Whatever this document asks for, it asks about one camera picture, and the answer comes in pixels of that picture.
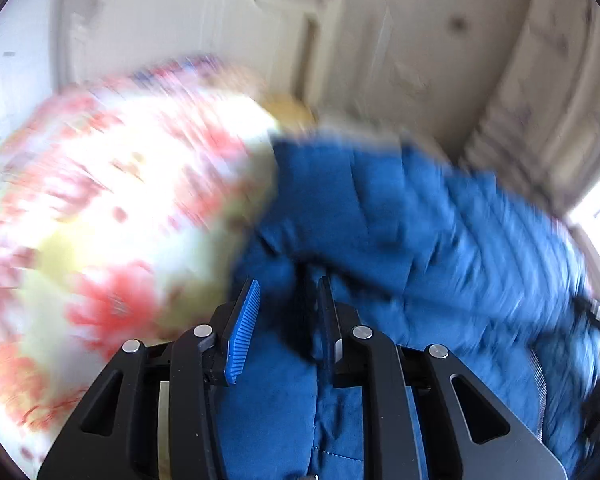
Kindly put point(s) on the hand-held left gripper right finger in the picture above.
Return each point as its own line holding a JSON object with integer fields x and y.
{"x": 330, "y": 330}

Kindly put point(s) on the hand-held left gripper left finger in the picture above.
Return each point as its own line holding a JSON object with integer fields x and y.
{"x": 242, "y": 330}

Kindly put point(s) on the blue quilted jacket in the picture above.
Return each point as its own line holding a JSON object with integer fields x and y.
{"x": 405, "y": 220}

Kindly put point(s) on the window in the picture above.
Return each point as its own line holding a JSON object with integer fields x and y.
{"x": 592, "y": 215}

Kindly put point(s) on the floral blanket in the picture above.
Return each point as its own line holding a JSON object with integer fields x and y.
{"x": 105, "y": 185}

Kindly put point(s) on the yellow pillow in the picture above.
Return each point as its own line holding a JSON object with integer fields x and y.
{"x": 286, "y": 109}

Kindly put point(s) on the purple patterned pillow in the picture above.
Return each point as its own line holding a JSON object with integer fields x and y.
{"x": 180, "y": 66}

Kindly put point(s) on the patterned curtain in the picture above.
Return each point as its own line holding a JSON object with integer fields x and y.
{"x": 540, "y": 85}

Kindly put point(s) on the white headboard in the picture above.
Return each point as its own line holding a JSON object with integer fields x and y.
{"x": 180, "y": 10}

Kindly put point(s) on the white wardrobe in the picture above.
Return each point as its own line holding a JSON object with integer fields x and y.
{"x": 10, "y": 85}

